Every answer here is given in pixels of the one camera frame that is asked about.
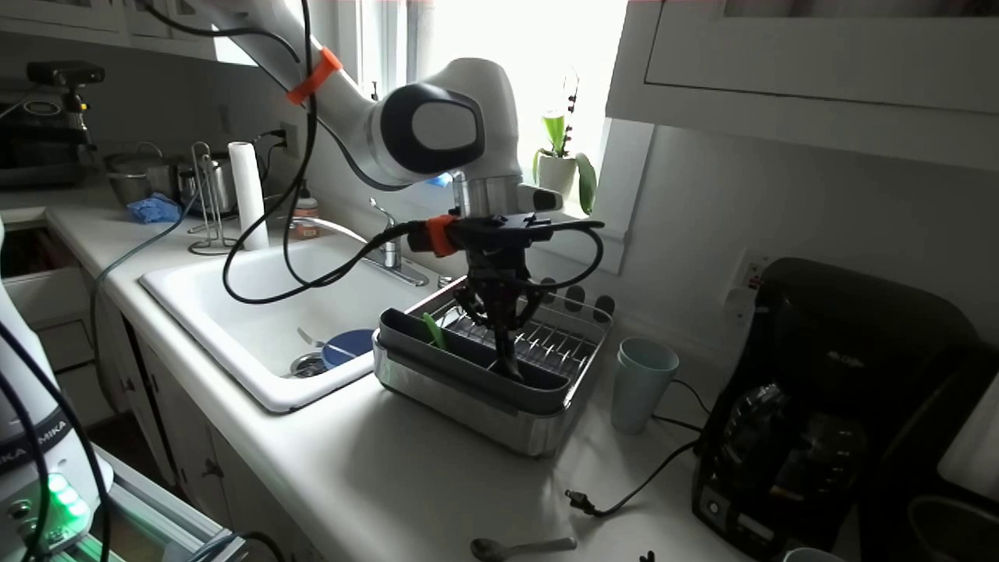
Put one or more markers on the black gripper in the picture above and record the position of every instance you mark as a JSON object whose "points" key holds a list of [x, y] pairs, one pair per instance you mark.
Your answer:
{"points": [[497, 274]]}

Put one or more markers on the metal table knife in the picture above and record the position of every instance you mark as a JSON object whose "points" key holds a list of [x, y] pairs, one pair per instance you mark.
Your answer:
{"points": [[510, 361]]}

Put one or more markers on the metal fork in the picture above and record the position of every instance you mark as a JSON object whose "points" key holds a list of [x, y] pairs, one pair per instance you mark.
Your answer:
{"points": [[314, 343]]}

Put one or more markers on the stainless dish drying rack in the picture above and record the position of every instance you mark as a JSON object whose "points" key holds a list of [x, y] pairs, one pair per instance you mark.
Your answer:
{"points": [[468, 408]]}

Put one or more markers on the round sink drain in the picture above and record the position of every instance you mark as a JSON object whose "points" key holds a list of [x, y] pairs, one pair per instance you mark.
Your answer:
{"points": [[310, 363]]}

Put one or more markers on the white kitchen sink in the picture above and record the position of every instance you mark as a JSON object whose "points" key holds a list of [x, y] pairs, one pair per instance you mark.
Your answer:
{"points": [[229, 302]]}

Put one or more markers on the pale green plastic cup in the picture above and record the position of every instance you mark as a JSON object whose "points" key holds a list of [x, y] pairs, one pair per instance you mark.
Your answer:
{"points": [[640, 386]]}

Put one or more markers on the orchid in white pot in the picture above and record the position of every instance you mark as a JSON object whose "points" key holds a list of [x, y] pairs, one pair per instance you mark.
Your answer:
{"points": [[558, 180]]}

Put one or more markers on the small bottle with red label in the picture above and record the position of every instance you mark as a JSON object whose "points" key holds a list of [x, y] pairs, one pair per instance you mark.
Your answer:
{"points": [[304, 221]]}

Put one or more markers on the white paper towel roll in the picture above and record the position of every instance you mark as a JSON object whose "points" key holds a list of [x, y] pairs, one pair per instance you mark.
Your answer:
{"points": [[248, 199]]}

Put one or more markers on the white framed window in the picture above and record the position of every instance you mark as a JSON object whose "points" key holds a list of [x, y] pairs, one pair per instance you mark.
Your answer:
{"points": [[562, 41]]}

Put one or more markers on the stainless steel canister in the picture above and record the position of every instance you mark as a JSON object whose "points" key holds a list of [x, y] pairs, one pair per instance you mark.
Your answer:
{"points": [[215, 188]]}

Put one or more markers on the black coffee maker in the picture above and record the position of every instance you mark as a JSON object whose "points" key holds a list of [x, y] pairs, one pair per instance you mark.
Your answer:
{"points": [[830, 408]]}

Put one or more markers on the white base cabinet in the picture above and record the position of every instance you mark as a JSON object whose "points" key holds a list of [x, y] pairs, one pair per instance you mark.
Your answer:
{"points": [[158, 408]]}

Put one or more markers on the blue crumpled cloth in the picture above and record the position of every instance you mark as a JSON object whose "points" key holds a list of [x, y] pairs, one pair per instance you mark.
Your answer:
{"points": [[153, 206]]}

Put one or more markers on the robot cart with green lights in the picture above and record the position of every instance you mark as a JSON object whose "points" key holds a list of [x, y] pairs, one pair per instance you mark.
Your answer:
{"points": [[158, 518]]}

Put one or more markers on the black countertop appliance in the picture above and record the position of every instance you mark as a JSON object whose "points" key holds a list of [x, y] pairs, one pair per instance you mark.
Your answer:
{"points": [[48, 143]]}

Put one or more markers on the white wall outlet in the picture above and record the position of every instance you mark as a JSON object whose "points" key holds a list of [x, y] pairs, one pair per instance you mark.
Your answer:
{"points": [[744, 281]]}

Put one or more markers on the large white wall cabinet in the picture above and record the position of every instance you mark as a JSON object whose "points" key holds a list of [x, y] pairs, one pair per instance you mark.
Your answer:
{"points": [[814, 72]]}

